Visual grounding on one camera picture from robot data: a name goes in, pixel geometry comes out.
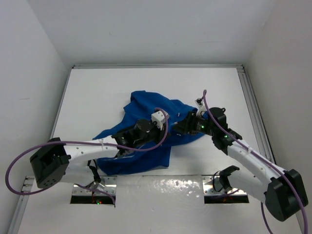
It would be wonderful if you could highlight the blue zip-up jacket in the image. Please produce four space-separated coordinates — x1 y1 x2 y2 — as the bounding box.
95 91 203 175

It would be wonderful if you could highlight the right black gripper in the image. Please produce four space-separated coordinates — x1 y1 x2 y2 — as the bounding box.
172 110 215 137

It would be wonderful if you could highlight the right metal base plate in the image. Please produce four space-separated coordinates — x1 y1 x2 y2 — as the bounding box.
202 175 247 196

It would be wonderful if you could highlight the aluminium frame rail right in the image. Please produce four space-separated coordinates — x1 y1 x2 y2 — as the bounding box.
237 67 276 163

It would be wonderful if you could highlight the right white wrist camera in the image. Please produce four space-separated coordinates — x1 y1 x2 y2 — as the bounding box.
195 97 207 117

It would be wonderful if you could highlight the aluminium frame rail back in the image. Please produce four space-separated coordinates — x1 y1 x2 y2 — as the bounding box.
72 63 244 69

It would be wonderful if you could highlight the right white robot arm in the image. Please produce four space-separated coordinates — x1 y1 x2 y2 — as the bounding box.
173 107 308 221

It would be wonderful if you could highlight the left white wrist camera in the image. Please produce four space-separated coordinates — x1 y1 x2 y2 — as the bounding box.
151 110 170 130

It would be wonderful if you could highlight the metal base plate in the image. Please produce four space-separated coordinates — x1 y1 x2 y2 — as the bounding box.
72 176 117 196
202 175 247 196

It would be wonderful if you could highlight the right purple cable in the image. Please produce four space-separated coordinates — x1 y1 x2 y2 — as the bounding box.
202 89 308 234

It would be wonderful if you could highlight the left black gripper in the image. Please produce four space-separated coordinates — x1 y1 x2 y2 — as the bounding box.
134 119 171 147

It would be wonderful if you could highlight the aluminium frame rail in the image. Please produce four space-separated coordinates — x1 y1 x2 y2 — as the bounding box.
72 63 244 69
237 67 276 163

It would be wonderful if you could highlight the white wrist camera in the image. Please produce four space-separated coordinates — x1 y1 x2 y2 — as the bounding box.
195 97 207 117
151 110 170 130

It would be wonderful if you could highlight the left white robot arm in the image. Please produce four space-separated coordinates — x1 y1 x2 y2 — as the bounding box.
30 119 168 189

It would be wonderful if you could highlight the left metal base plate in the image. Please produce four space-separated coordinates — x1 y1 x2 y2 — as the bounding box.
72 176 117 196

